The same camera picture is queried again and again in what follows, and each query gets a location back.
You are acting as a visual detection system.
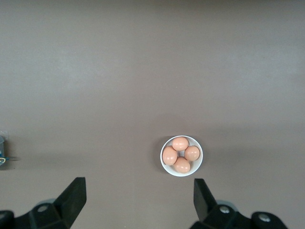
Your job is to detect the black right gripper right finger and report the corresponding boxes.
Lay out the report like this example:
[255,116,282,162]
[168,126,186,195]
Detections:
[190,178,288,229]

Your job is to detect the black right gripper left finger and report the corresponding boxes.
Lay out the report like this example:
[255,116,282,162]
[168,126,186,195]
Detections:
[0,177,87,229]

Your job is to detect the brown egg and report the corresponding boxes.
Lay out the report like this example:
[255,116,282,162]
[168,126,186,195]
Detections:
[172,136,189,152]
[184,146,201,162]
[162,146,178,166]
[173,156,191,174]

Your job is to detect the clear plastic egg carton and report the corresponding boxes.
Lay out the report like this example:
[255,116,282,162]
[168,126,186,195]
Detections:
[0,130,19,170]

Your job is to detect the white round bowl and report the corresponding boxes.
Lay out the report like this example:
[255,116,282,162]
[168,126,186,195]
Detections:
[160,135,204,177]

